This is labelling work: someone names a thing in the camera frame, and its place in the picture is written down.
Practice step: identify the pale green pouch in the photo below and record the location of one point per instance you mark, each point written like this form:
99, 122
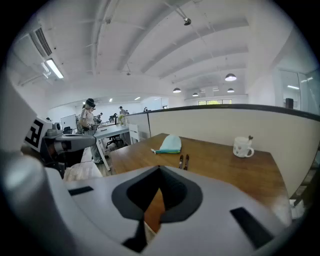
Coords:
171, 145

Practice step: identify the whiteboard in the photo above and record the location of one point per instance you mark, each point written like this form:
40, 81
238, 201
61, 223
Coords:
68, 122

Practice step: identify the small dome pendant lamp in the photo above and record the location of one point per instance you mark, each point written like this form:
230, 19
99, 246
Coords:
176, 90
195, 94
230, 90

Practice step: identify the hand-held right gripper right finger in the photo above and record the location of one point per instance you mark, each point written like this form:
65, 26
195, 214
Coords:
215, 200

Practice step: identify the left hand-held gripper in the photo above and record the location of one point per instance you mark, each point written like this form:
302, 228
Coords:
37, 132

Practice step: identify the black speaker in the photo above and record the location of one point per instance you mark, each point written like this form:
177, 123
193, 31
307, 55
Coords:
289, 103

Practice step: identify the white office desk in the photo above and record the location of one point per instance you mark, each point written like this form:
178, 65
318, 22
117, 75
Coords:
110, 130

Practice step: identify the ceiling air vent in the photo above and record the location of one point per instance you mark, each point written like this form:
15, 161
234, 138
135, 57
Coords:
43, 41

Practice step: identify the white mug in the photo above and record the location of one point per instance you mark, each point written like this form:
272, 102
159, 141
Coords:
241, 148

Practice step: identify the large dome pendant lamp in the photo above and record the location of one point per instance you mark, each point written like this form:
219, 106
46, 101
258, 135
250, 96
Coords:
230, 77

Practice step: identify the black office chair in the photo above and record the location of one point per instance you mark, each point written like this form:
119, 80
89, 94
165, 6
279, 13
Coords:
113, 141

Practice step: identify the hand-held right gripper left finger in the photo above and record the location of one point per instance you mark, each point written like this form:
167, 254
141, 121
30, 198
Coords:
100, 200

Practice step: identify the black ceiling spotlight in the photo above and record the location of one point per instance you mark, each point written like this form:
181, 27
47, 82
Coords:
187, 21

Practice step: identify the long ceiling light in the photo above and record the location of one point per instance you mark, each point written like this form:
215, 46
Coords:
54, 68

